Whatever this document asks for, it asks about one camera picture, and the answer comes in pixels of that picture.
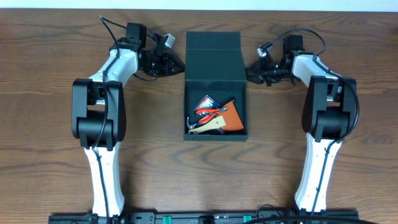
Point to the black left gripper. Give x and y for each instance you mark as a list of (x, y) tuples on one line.
[(165, 64)]

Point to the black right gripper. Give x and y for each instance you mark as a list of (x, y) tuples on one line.
[(259, 76)]

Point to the dark green gift box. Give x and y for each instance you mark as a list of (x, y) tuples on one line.
[(214, 66)]

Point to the clear precision screwdriver set case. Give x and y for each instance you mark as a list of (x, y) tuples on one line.
[(207, 102)]

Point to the orange scraper with wooden handle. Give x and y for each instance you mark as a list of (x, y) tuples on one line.
[(230, 121)]

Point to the red black handled pliers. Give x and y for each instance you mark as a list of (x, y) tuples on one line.
[(209, 113)]

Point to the red black handled hammer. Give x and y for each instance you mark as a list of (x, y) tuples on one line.
[(196, 124)]

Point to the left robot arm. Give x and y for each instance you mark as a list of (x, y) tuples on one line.
[(99, 112)]

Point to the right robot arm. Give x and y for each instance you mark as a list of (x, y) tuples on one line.
[(330, 112)]

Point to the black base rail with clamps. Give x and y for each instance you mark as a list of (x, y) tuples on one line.
[(153, 217)]

